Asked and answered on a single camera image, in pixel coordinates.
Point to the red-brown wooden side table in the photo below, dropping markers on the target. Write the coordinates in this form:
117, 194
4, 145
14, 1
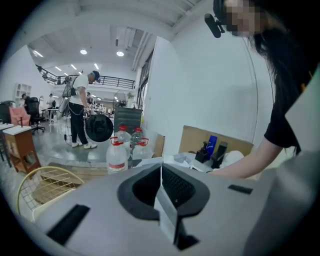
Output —
21, 145

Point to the white table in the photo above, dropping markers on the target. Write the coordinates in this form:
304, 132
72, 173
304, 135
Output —
5, 126

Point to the black head camera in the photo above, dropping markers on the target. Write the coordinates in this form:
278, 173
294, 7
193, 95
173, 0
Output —
212, 25

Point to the black louvered cabinet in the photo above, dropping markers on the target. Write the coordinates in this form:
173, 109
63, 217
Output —
127, 120

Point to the round black reflector disc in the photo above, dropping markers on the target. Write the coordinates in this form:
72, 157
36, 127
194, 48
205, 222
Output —
99, 128

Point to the clear water jug red cap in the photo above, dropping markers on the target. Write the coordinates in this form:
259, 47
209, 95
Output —
117, 157
123, 137
142, 151

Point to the black balcony railing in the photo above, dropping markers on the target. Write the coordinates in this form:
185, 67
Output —
117, 82

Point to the pink chair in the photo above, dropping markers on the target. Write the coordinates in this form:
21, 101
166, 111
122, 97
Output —
18, 116

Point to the round ceiling lamp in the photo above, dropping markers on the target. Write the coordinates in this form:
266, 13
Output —
120, 53
83, 52

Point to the white cloths pile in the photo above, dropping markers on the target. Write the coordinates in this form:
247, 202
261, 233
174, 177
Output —
233, 157

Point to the black office chair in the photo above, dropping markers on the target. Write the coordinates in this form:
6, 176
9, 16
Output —
33, 108

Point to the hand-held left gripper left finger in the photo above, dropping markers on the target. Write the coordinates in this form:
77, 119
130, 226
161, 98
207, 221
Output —
112, 225

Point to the person's right forearm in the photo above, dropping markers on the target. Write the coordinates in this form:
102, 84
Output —
250, 162

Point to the black standing fan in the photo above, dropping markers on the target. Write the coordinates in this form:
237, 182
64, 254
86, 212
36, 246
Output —
119, 98

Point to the cardboard box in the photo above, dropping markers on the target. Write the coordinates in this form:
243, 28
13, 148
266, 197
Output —
192, 137

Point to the ribbed water bottle red cap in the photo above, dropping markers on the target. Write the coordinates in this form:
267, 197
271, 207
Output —
137, 137

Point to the white wall shelf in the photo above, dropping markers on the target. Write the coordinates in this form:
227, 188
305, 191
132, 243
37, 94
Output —
22, 91

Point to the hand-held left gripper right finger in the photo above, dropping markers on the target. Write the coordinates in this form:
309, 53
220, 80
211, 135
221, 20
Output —
225, 212

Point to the person's black printed shirt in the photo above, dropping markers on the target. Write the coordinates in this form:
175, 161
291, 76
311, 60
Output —
280, 125

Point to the small cardboard piece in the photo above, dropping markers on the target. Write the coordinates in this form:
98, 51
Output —
158, 146

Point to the person's face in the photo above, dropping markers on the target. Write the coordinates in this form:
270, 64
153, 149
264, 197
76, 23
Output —
243, 17

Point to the blue bottle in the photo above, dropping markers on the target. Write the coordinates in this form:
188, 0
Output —
212, 143

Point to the cream plastic basket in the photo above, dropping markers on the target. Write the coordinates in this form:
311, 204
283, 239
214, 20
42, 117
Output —
42, 208

